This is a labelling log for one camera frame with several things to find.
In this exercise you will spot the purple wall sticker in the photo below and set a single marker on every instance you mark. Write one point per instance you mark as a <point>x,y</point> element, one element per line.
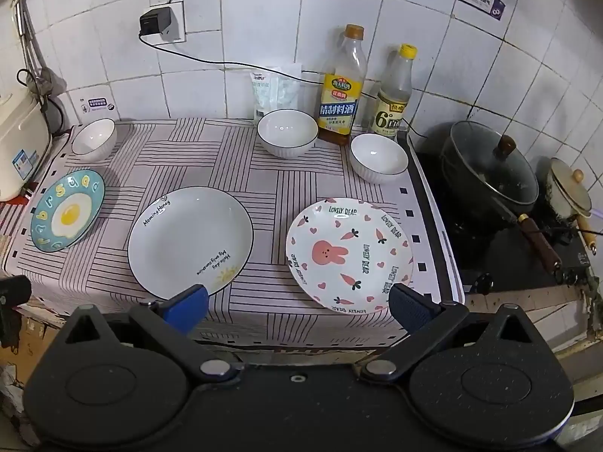
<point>483,2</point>

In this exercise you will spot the rabbit and carrot plate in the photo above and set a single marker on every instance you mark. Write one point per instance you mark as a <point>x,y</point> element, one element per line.
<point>348,254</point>

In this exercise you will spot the white plastic bag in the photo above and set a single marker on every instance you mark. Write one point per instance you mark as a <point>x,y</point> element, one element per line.
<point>278,92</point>

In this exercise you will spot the white wall label sticker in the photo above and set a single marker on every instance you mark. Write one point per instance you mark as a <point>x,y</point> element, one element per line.
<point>96,103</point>

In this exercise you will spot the blue fried egg plate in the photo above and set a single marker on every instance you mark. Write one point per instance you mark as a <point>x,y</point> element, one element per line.
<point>68,216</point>

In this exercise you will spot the large white plate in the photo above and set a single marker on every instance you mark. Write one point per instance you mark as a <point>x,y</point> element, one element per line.
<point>191,240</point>

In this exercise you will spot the cream rice cooker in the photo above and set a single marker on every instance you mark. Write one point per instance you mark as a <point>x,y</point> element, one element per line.
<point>19,141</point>

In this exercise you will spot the white wall socket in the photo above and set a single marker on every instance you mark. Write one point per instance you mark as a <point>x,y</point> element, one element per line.
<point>179,28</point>

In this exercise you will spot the grey wall pipe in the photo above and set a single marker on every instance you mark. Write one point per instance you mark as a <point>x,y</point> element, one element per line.
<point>29,42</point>

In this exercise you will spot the black power adapter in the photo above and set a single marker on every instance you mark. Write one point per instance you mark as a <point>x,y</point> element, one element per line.
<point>153,22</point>

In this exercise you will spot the cream lidded pot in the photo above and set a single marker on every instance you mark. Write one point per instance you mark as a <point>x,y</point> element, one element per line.
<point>567,193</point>

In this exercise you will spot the black wok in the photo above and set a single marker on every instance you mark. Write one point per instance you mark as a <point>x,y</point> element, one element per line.
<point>468,209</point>

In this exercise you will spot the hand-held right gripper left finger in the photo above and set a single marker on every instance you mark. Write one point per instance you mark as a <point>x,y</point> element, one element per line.
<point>191,306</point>

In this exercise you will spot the striped pink tablecloth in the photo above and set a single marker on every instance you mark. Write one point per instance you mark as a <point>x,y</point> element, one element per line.
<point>264,188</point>

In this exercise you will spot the small vinegar bottle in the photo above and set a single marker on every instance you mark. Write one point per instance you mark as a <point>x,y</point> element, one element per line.
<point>393,108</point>

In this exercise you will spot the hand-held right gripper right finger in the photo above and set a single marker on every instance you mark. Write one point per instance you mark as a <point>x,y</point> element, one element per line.
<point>407,310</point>

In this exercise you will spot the yellow label cooking wine bottle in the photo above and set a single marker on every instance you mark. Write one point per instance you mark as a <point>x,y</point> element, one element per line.
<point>342,99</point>

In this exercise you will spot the black gas stove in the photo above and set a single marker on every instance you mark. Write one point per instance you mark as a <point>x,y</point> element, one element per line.
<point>494,263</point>

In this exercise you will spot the white ribbed bowl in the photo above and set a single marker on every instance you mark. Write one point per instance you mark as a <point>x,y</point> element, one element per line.
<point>379,155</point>
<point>287,129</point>
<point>94,136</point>

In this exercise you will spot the dark cooking pot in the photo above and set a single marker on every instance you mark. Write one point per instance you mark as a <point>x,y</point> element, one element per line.
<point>476,160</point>

